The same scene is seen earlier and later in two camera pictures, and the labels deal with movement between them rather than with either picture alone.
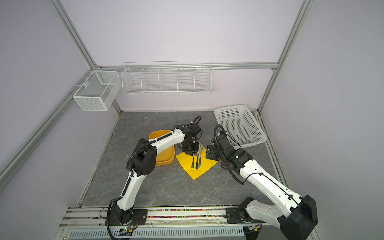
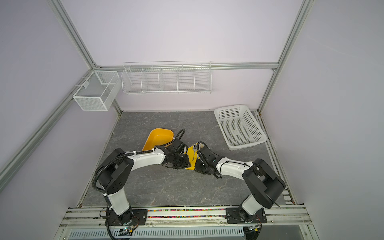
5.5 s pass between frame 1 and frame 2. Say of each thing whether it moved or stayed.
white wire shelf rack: stayed
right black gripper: moved
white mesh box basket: stayed
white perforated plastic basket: stayed
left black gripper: moved
